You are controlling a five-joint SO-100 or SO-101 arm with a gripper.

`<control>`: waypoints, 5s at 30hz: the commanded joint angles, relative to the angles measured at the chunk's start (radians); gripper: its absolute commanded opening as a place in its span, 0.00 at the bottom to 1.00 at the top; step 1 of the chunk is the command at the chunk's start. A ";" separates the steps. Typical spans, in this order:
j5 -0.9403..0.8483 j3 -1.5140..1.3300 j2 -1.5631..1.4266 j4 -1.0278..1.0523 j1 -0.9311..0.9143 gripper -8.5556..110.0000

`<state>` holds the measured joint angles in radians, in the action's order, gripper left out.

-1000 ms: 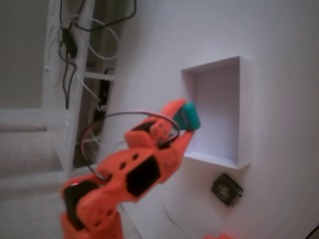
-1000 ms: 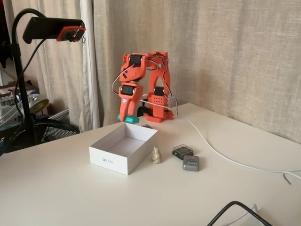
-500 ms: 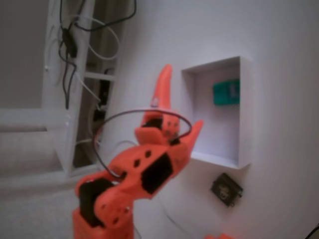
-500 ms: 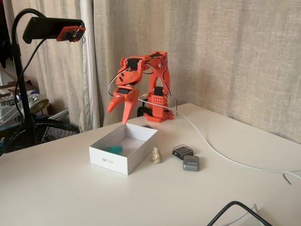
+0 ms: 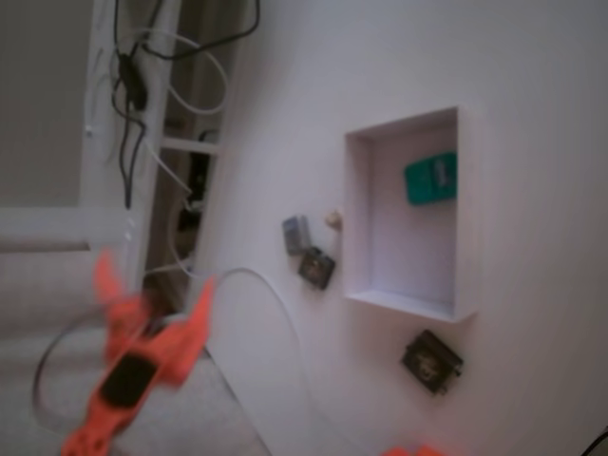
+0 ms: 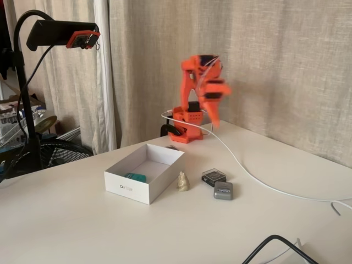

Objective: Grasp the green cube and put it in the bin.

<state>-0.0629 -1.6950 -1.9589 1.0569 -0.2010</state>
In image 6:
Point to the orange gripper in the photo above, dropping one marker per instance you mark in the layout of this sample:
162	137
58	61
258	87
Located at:
212	104

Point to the green cube case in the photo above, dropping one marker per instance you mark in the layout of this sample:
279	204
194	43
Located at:
136	176

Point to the orange robot base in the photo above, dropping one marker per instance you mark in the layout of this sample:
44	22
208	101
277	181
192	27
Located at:
192	132

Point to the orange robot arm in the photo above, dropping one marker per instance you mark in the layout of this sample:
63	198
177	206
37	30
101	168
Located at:
185	82

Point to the white cardboard bin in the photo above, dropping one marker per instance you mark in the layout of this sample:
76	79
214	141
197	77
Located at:
129	188

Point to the black table clamp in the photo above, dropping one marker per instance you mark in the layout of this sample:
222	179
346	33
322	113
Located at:
170	128

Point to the black box clear lid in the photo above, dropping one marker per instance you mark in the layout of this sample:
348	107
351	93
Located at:
172	147
214	176

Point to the beige animal figurine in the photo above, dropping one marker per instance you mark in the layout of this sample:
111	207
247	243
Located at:
182	182

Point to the grey metal case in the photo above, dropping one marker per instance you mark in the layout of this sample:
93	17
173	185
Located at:
223	190

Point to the beige linen curtain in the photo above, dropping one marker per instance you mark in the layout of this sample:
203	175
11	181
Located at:
275	41

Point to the black floor fan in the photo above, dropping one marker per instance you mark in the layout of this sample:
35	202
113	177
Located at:
63	149

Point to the beige lamp shade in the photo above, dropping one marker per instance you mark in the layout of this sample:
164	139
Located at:
46	121

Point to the black gooseneck stand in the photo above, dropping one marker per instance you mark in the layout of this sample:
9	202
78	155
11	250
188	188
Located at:
20	68

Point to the brown cardboard box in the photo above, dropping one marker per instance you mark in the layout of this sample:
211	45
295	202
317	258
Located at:
8	103

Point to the red overhead camera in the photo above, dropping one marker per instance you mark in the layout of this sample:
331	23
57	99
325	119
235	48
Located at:
82	39

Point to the black camera holder bar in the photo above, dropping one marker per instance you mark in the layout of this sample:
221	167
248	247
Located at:
52	30

